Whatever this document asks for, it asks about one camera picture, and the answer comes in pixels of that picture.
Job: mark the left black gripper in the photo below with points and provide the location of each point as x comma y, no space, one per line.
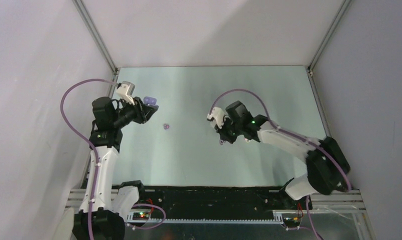
142,112

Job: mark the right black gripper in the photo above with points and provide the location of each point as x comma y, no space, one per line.
223,136

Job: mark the purple earbud charging case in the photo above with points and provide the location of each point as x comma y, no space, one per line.
150,101

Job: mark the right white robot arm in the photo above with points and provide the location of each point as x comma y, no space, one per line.
326,166

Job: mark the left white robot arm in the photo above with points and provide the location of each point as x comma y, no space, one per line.
101,216

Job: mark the right circuit board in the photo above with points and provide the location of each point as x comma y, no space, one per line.
292,223

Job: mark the circuit board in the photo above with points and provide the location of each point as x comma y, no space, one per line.
140,216
292,223

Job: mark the left circuit board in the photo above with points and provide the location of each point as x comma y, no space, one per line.
140,216

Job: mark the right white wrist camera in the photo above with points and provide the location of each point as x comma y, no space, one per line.
217,118

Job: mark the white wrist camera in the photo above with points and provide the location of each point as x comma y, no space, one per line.
125,90
217,118

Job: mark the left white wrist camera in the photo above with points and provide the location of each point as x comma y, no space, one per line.
125,90

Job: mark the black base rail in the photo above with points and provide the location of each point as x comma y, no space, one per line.
216,203

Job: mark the left aluminium frame post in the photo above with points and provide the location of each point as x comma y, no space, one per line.
95,34

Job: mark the aluminium frame post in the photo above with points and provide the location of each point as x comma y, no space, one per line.
95,34
342,10

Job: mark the right aluminium frame post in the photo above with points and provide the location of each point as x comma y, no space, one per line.
342,10

